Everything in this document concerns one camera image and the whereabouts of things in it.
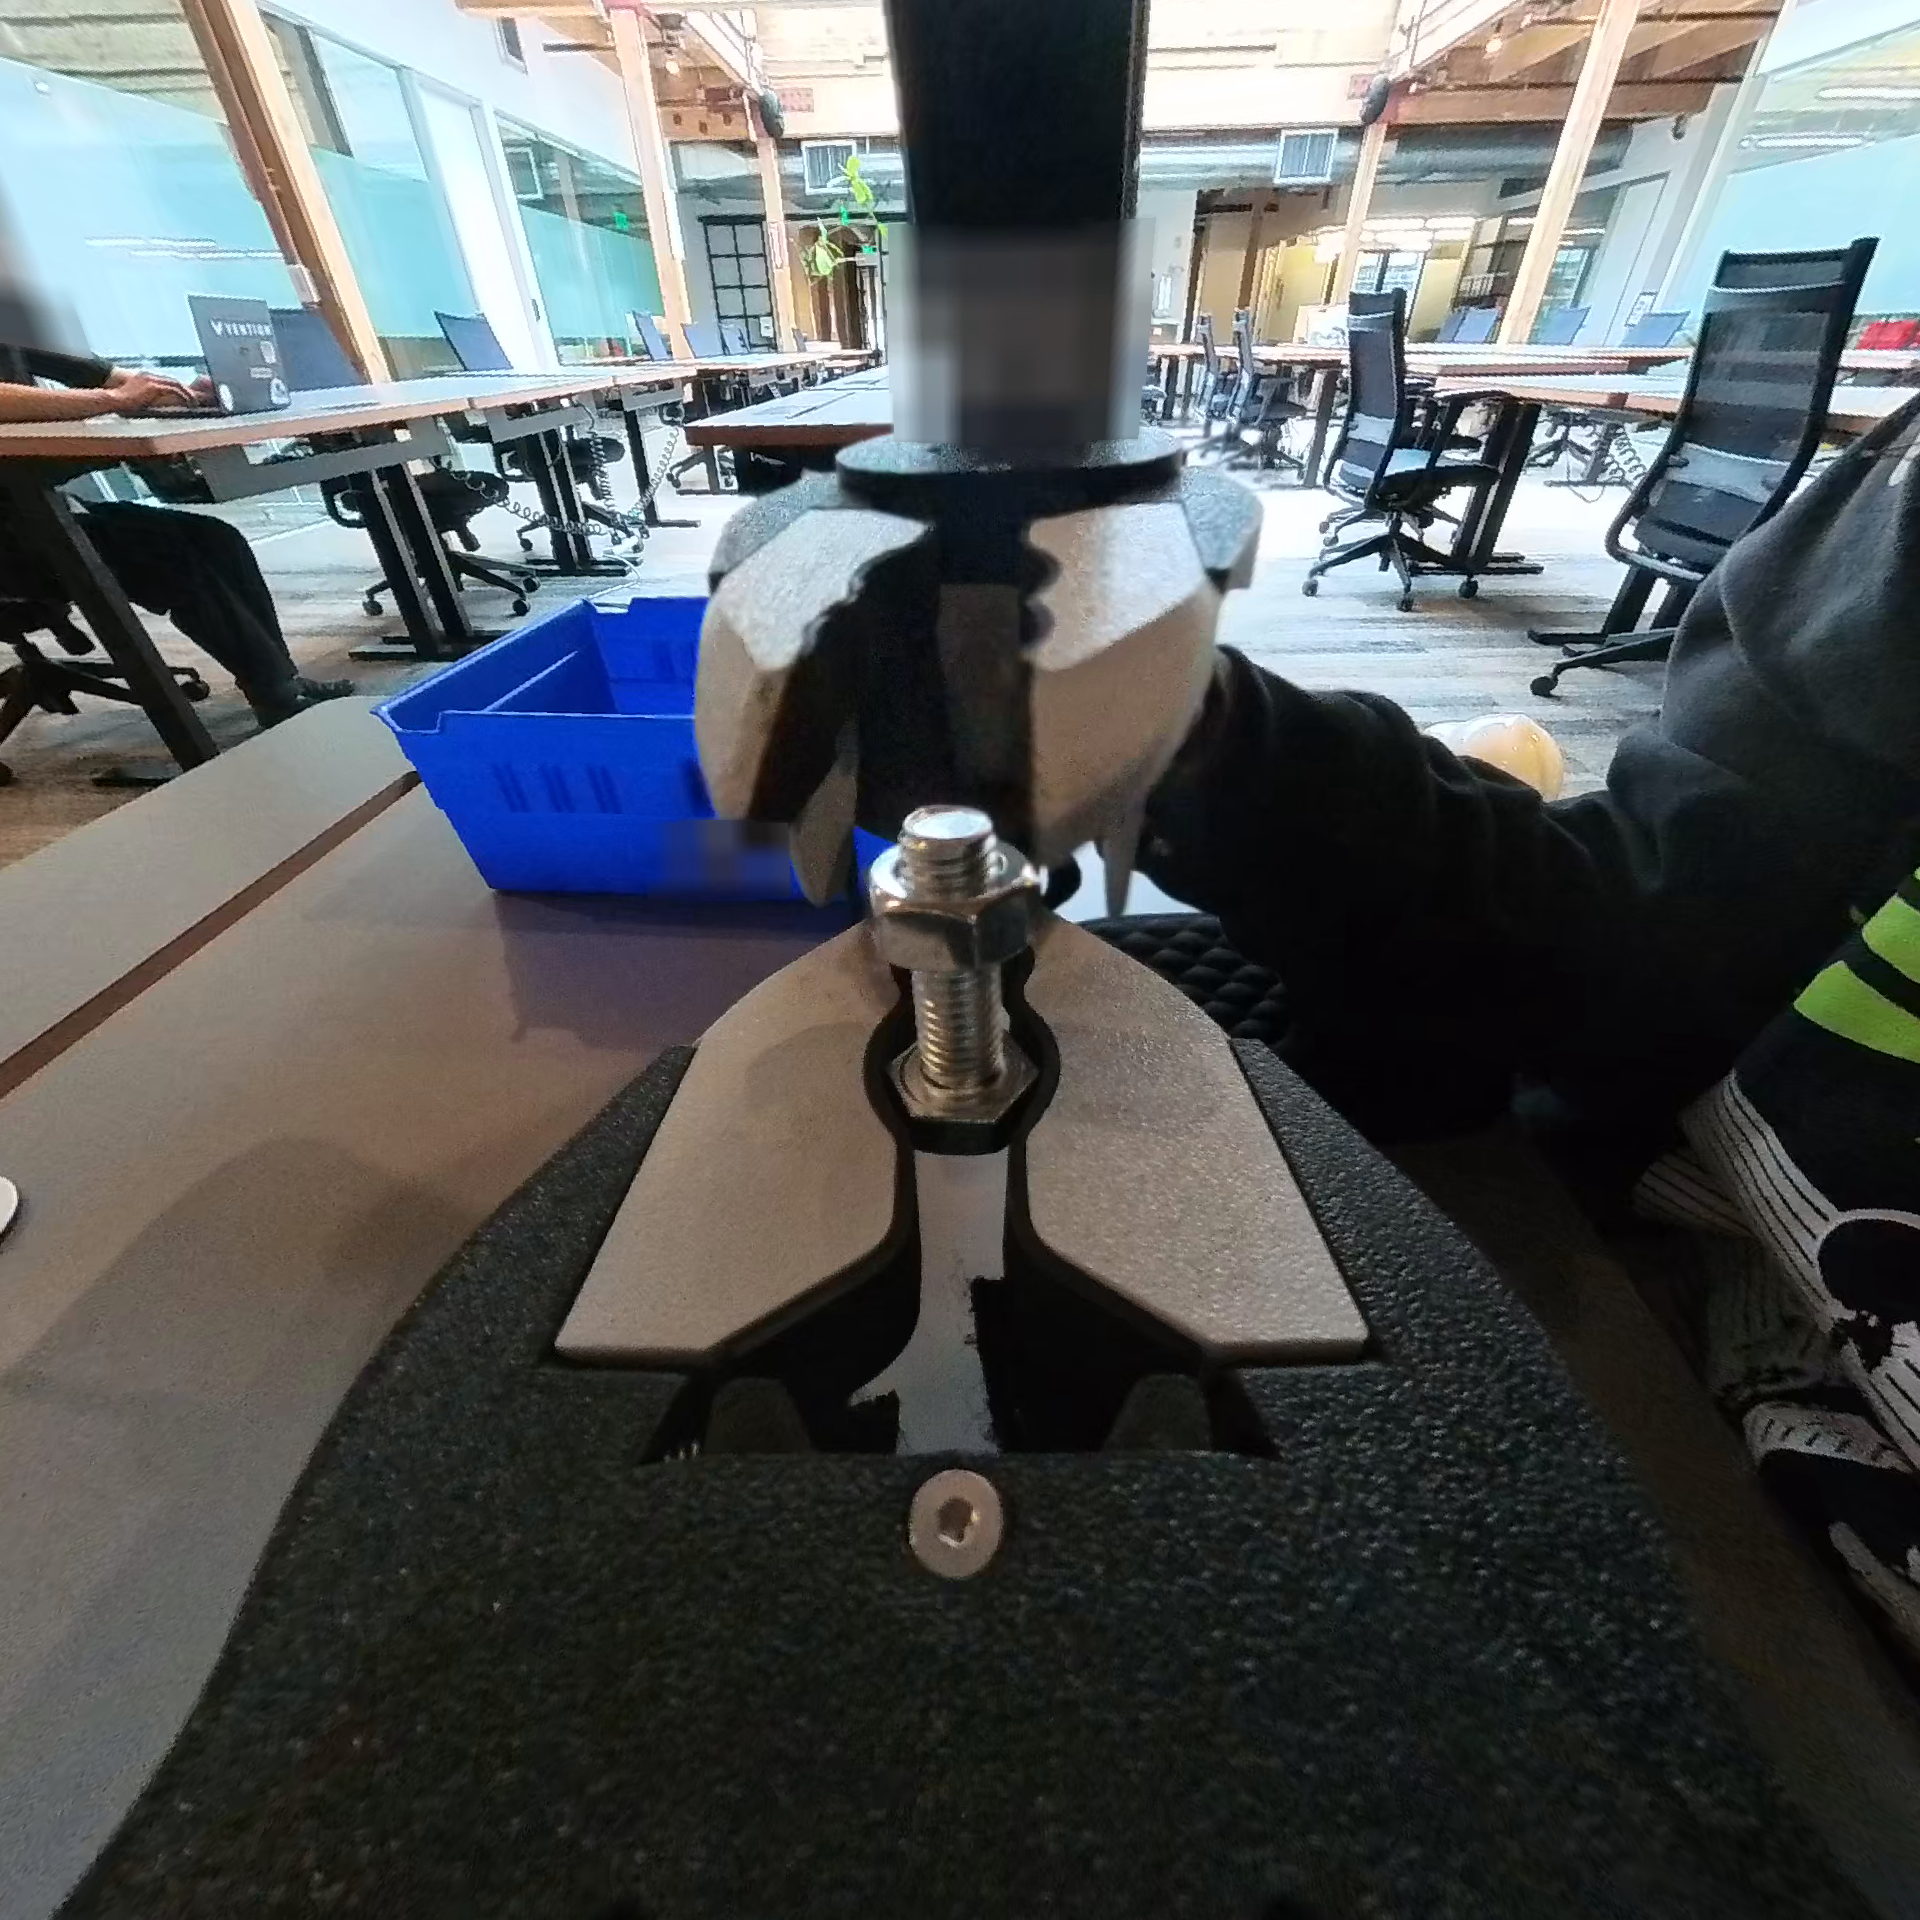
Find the wooden top office desk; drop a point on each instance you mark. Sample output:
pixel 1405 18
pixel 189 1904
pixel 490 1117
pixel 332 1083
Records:
pixel 1575 394
pixel 797 411
pixel 300 411

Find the black mesh pad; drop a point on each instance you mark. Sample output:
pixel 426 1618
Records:
pixel 1200 961

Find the black office chair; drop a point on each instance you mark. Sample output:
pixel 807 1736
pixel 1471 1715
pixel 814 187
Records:
pixel 1372 388
pixel 436 509
pixel 45 660
pixel 1757 388
pixel 1267 405

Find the steel hex bolt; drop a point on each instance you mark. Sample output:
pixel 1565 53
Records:
pixel 960 1020

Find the white air vent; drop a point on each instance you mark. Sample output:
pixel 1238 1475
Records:
pixel 828 168
pixel 1306 155

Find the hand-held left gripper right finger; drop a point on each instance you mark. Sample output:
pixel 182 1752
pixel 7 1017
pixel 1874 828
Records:
pixel 1184 1201

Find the blue plastic bin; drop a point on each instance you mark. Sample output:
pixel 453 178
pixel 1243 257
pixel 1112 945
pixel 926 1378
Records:
pixel 557 779

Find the steel hex nut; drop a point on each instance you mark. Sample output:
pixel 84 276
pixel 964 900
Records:
pixel 946 914

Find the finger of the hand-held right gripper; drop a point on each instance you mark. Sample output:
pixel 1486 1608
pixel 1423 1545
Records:
pixel 751 720
pixel 1126 704

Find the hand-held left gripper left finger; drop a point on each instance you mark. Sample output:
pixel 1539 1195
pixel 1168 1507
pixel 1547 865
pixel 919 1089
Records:
pixel 734 1201

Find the grey laptop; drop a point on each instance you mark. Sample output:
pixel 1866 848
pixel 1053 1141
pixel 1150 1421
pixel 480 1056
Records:
pixel 242 353

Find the person's right forearm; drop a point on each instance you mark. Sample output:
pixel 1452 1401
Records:
pixel 1770 674

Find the green potted plant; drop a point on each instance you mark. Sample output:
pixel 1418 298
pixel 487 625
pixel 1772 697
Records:
pixel 855 211

